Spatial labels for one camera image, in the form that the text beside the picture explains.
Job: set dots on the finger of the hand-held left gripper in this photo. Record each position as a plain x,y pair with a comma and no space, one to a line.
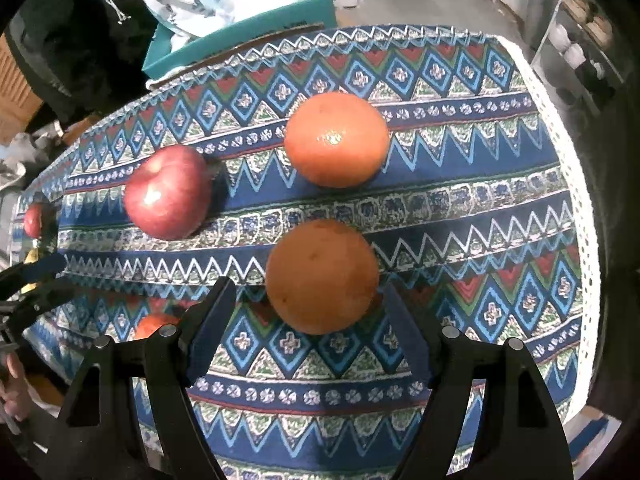
40,267
45,297

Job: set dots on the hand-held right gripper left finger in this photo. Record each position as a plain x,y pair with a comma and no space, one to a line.
210,325

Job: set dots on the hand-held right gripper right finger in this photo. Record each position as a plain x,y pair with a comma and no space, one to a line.
407,330

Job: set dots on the small red apple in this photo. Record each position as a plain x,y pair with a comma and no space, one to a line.
33,220

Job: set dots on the orange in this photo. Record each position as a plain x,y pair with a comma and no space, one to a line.
150,326
337,140
322,275

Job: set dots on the large red apple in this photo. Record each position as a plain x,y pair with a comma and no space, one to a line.
167,195

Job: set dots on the person's left hand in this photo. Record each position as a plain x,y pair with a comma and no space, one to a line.
15,390

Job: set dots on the blue patterned tablecloth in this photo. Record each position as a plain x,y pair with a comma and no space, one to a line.
450,210

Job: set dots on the teal box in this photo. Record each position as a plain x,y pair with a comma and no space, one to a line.
260,25

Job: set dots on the group of assorted shoes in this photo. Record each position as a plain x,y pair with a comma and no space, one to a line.
575,52

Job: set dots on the white shoe rack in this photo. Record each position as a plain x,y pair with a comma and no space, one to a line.
550,25

